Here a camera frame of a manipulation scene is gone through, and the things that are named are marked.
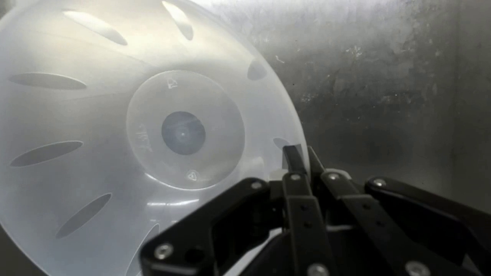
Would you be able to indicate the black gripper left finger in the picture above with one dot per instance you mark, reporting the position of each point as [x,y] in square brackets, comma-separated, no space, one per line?
[302,224]

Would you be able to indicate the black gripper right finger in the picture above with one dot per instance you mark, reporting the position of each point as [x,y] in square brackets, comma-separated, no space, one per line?
[389,230]

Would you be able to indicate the translucent white plastic bowl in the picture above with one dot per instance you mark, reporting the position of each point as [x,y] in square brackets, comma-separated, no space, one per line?
[102,127]

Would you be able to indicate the stainless steel double sink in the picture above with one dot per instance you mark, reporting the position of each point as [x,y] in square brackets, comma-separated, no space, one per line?
[400,76]

